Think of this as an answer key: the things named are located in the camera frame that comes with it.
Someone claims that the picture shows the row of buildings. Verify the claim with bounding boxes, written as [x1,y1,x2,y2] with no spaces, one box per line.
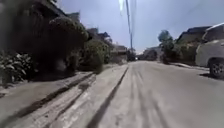
[86,27,137,64]

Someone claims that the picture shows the green bush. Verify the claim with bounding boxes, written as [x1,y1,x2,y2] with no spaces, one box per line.
[79,39,111,73]

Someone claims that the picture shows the utility pole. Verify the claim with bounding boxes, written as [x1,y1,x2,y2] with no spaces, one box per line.
[124,0,134,52]

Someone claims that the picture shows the concrete kerb with gutter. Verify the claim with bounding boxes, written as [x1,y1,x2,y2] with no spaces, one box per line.
[6,63,130,128]

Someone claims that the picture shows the large rounded bush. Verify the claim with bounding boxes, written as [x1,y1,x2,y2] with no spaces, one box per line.
[48,16,90,73]

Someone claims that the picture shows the tree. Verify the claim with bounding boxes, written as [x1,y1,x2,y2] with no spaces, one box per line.
[157,29,183,65]

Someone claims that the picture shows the grey concrete road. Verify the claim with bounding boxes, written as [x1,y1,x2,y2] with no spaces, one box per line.
[96,60,224,128]

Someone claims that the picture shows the concrete roadside strip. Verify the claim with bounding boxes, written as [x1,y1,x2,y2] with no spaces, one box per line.
[168,61,210,71]

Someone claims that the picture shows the building with dark roof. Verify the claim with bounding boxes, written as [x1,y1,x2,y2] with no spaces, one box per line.
[175,22,224,64]

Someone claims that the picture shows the grey concrete sidewalk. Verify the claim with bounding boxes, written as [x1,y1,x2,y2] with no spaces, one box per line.
[0,71,96,128]

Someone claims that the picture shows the low leafy plants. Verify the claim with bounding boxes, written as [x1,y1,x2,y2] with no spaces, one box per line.
[0,52,38,85]

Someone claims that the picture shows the white vehicle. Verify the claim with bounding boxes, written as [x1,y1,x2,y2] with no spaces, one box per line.
[194,39,224,80]

